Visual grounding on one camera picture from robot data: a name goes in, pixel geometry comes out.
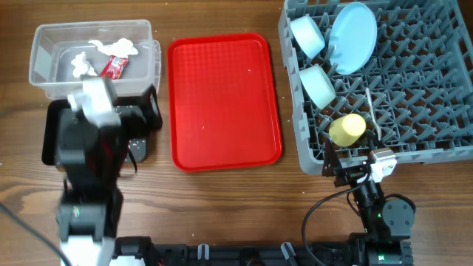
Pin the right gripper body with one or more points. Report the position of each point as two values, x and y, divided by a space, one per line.
349 175

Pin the white plastic spoon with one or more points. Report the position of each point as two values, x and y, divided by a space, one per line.
372 113

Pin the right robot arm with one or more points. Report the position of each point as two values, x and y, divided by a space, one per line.
387 219

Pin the red serving tray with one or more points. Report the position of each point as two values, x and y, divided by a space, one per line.
222 103

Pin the yellow plastic cup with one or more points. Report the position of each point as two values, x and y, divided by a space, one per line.
344 131

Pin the white rice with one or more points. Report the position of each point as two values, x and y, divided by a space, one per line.
138 148

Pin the black plastic tray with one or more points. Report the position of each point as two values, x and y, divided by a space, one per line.
51 128

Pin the grey dishwasher rack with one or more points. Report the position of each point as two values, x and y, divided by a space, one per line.
419 76

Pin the clear plastic bin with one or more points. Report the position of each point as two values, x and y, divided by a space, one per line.
56 45

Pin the green bowl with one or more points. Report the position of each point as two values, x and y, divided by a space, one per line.
318 86

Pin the light blue bowl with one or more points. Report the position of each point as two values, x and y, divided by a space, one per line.
308 36

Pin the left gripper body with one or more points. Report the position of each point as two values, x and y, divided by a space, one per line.
131 127

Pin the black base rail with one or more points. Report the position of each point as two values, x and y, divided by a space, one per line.
258 255

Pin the large light blue plate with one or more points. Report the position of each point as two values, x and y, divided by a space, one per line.
353 36

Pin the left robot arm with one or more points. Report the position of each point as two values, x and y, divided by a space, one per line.
89 210

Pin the red sauce packet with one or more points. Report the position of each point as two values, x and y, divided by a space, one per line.
114 67

